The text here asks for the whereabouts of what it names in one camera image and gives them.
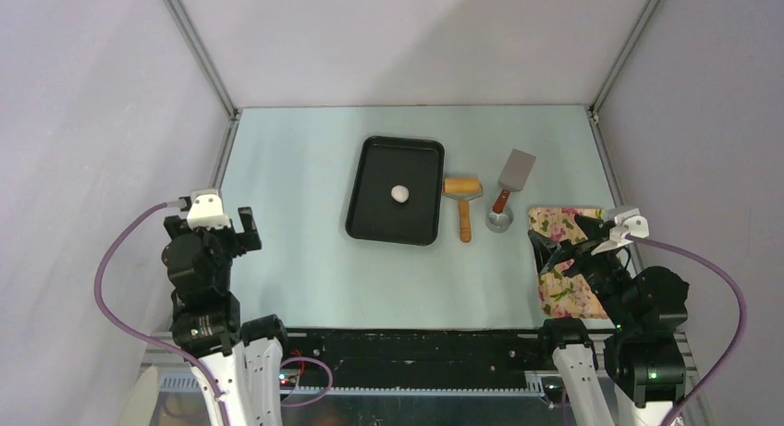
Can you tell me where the purple cable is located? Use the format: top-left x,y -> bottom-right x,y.
92,198 -> 335,426
631,236 -> 749,426

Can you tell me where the small round metal cup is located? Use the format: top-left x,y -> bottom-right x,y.
485,206 -> 514,234

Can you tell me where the black baking tray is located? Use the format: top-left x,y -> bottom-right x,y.
345,136 -> 446,246

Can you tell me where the floral cloth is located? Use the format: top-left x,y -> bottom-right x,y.
528,207 -> 608,320

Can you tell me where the white dough ball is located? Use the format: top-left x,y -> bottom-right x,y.
390,185 -> 410,203

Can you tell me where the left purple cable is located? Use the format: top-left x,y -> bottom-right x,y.
92,198 -> 335,426

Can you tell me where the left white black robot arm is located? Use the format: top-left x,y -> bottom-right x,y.
161,207 -> 292,425

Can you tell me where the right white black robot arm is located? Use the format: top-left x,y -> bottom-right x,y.
528,208 -> 689,425

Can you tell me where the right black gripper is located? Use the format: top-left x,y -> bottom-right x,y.
527,212 -> 636,328

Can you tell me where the aluminium frame with cable duct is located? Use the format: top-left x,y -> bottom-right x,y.
146,317 -> 703,425

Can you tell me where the metal spatula with red handle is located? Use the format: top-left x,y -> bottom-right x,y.
492,149 -> 536,213

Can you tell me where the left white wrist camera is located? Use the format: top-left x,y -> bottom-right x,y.
186,189 -> 232,230

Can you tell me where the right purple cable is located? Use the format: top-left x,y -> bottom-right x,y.
631,236 -> 749,426

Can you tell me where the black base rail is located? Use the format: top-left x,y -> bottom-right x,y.
284,328 -> 558,396

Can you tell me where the wooden dough roller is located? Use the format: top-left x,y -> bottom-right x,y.
442,176 -> 483,244

